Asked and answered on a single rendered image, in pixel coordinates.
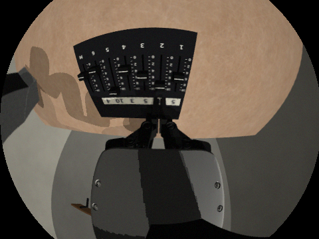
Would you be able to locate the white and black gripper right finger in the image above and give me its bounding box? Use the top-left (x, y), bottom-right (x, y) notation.
top-left (159, 98), bottom-right (211, 152)

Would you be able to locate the black lighting desk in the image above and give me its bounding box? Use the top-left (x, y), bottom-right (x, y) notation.
top-left (73, 27), bottom-right (197, 120)

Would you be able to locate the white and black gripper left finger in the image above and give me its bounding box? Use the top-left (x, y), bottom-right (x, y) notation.
top-left (105, 98), bottom-right (159, 150)

